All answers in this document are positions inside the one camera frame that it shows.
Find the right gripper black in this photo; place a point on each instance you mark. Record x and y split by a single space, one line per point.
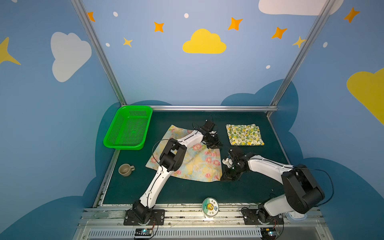
231 169

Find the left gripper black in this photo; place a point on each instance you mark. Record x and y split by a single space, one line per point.
213 139

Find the pastel floral skirt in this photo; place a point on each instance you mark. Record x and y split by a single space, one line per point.
200 163

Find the lemon print skirt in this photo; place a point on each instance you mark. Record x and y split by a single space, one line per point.
244 135

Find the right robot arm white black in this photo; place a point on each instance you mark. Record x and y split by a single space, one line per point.
301 190

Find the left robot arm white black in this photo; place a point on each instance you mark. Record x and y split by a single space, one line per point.
169 162

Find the round white green tape dispenser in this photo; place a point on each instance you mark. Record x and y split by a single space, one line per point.
210 208

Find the white square clock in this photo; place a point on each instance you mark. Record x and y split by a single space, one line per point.
295 216

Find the right green circuit board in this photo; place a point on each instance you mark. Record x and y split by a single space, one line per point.
268 234

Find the green circuit board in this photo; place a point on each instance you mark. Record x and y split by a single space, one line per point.
268 234
141 233

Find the green plastic basket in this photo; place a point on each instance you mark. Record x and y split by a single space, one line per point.
129 128

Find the grey ceramic mug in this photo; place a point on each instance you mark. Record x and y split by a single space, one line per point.
126 170

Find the left green circuit board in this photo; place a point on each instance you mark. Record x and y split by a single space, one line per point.
141 233

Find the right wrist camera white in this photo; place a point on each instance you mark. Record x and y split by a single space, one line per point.
228 162

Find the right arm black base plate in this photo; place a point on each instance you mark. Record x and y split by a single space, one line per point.
250 217

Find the rear aluminium frame bar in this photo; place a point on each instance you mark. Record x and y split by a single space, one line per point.
164 108

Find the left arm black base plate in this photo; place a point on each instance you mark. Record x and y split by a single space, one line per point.
157 217

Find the aluminium rail base frame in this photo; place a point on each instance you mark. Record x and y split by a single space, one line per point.
187 222

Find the right aluminium frame post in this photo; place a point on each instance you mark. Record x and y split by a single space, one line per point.
311 38

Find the aluminium frame post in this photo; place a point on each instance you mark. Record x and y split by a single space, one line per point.
88 26
311 38

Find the left aluminium frame post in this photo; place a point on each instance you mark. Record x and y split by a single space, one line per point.
88 26

